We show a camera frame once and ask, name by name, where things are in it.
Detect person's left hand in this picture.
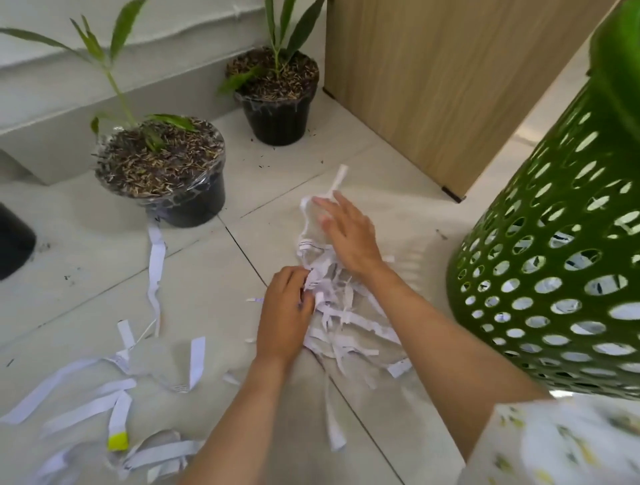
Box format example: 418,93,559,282
255,266,317,366

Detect person's right hand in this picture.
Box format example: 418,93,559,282
312,191,386,280

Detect heap of shredded paper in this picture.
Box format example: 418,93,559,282
0,165,413,485

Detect black potted plant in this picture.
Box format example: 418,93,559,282
0,202,37,280
217,0,326,147
0,0,227,229

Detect person's left forearm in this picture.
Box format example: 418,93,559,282
179,349,306,485

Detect person's right forearm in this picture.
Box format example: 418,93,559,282
357,262,551,463

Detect grey tiled floor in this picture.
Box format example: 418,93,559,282
0,29,640,485

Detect white floral shirt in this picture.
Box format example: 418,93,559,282
457,394,640,485

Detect green perforated plastic basket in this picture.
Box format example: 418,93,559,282
446,0,640,400

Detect white wall cable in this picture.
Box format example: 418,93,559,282
125,2,266,43

